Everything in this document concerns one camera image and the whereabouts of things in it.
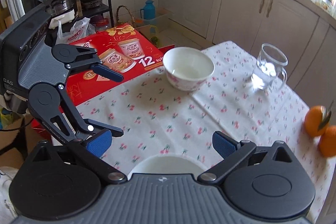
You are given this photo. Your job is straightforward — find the white kitchen cabinets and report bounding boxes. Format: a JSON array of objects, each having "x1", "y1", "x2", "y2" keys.
[{"x1": 159, "y1": 0, "x2": 335, "y2": 106}]

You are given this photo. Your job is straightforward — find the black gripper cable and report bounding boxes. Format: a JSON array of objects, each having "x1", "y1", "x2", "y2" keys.
[{"x1": 0, "y1": 116, "x2": 30, "y2": 159}]

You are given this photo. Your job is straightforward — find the cherry print tablecloth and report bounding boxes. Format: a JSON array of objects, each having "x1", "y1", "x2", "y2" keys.
[{"x1": 77, "y1": 42, "x2": 335, "y2": 221}]

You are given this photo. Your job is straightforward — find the orange with green leaf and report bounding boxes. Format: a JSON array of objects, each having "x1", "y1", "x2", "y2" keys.
[{"x1": 303, "y1": 101, "x2": 334, "y2": 138}]

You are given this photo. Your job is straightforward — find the white floral bowl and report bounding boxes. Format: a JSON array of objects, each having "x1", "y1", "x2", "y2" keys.
[{"x1": 162, "y1": 47, "x2": 215, "y2": 92}]

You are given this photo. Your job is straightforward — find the bumpy orange without leaf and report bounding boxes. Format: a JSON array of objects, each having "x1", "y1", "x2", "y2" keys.
[{"x1": 318, "y1": 126, "x2": 336, "y2": 158}]

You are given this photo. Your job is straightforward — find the black metal storage rack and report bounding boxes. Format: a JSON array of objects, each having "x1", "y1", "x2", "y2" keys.
[{"x1": 44, "y1": 0, "x2": 115, "y2": 28}]

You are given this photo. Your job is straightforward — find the red milk tea carton box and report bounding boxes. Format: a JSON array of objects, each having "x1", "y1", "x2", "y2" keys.
[{"x1": 31, "y1": 23, "x2": 176, "y2": 135}]

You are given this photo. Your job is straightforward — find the blue thermos jug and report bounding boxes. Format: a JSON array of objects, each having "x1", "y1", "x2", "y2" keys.
[{"x1": 140, "y1": 0, "x2": 155, "y2": 20}]

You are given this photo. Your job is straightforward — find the glass mug with water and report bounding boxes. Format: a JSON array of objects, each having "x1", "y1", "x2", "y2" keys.
[{"x1": 251, "y1": 43, "x2": 288, "y2": 92}]

